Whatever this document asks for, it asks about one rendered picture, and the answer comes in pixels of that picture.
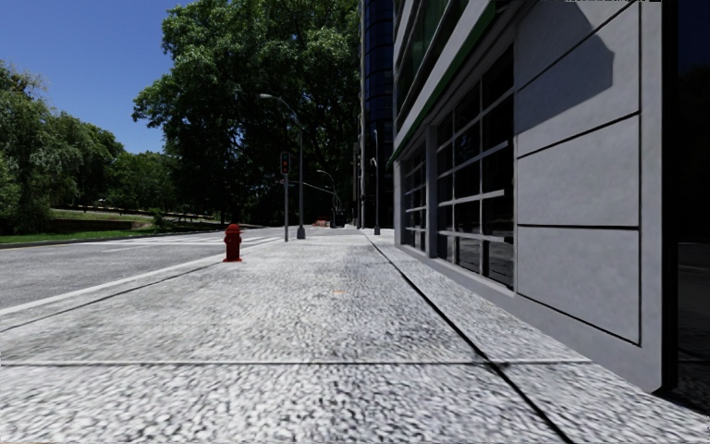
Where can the pale concrete building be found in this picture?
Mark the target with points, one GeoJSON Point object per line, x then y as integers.
{"type": "Point", "coordinates": [577, 166]}

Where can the traffic light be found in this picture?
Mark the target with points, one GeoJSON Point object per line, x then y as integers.
{"type": "Point", "coordinates": [285, 183]}

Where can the grey street lamp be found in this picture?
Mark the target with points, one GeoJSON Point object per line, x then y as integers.
{"type": "Point", "coordinates": [333, 200]}
{"type": "Point", "coordinates": [300, 183]}
{"type": "Point", "coordinates": [376, 188]}

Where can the glass tower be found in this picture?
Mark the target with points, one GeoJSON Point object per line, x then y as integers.
{"type": "Point", "coordinates": [379, 66]}

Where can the red fire hydrant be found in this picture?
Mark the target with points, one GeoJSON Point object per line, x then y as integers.
{"type": "Point", "coordinates": [232, 244]}

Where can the trees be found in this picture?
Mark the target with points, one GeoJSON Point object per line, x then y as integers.
{"type": "Point", "coordinates": [260, 94]}
{"type": "Point", "coordinates": [50, 155]}

